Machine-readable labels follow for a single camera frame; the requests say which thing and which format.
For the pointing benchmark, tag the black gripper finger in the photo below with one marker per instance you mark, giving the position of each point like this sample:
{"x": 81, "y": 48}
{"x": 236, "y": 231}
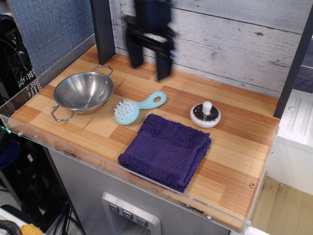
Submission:
{"x": 135, "y": 50}
{"x": 164, "y": 62}

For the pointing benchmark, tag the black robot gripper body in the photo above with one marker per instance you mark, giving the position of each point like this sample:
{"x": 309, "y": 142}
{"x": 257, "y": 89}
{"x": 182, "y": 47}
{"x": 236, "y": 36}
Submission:
{"x": 150, "y": 25}

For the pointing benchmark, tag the stainless steel pot with handles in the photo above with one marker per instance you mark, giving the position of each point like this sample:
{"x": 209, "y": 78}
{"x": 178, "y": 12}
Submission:
{"x": 84, "y": 92}

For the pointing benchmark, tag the yellow object at bottom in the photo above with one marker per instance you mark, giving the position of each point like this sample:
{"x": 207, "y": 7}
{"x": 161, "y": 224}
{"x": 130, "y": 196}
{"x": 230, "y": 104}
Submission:
{"x": 30, "y": 229}

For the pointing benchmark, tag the light blue scrub brush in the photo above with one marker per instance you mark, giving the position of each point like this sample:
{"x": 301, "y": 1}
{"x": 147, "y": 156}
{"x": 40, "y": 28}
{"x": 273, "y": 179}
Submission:
{"x": 127, "y": 112}

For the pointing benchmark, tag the purple folded towel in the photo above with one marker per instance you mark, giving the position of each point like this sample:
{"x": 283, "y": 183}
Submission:
{"x": 166, "y": 152}

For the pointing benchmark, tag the black plastic crate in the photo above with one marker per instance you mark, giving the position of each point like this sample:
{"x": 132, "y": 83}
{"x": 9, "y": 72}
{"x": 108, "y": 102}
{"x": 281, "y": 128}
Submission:
{"x": 16, "y": 71}

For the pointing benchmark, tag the clear acrylic table guard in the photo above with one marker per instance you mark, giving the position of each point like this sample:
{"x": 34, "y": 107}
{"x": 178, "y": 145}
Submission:
{"x": 222, "y": 192}

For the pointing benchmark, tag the silver panel with buttons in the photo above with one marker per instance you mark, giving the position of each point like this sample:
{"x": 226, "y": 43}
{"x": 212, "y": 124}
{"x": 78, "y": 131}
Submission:
{"x": 129, "y": 215}

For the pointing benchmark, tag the dark grey left post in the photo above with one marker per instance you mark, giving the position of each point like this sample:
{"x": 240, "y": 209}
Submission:
{"x": 102, "y": 24}

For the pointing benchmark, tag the dark grey post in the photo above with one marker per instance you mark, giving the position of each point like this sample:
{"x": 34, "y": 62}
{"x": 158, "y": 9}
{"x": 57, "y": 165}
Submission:
{"x": 102, "y": 24}
{"x": 295, "y": 66}

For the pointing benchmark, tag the dark grey right post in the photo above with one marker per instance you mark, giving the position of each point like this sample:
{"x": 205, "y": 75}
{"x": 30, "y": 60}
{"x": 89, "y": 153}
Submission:
{"x": 295, "y": 66}

